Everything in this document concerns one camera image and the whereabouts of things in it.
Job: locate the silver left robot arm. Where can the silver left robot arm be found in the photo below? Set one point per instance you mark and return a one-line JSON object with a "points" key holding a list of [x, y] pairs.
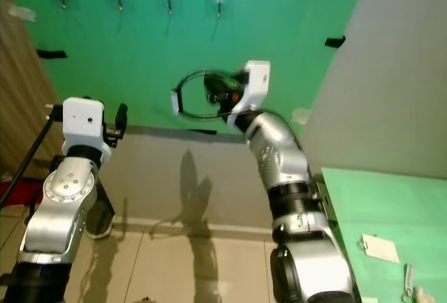
{"points": [[59, 205]]}

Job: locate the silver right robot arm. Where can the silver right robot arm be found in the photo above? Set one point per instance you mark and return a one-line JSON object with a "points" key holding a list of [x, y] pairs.
{"points": [[293, 177]]}

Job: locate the black tape strip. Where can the black tape strip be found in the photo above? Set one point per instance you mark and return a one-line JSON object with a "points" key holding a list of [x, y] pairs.
{"points": [[335, 41], [52, 54]]}

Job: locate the wooden door panel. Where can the wooden door panel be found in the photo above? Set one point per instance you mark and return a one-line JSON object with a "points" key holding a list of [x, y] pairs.
{"points": [[24, 86]]}

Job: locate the red cloth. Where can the red cloth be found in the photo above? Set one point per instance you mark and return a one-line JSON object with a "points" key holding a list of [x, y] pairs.
{"points": [[17, 193]]}

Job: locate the clear tape strip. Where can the clear tape strip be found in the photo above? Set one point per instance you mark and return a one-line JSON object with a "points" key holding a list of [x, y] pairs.
{"points": [[23, 13]]}

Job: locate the white card key tag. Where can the white card key tag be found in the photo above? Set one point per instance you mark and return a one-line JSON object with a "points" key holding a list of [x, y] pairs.
{"points": [[380, 248]]}

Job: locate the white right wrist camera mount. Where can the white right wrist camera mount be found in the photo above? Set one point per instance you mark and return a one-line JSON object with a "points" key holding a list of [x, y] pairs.
{"points": [[257, 83]]}

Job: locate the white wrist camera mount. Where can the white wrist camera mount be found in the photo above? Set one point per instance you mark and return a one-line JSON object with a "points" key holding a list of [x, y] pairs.
{"points": [[257, 83], [85, 123]]}

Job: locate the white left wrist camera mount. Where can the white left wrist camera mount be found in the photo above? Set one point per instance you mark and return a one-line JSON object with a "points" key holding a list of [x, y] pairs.
{"points": [[85, 123]]}

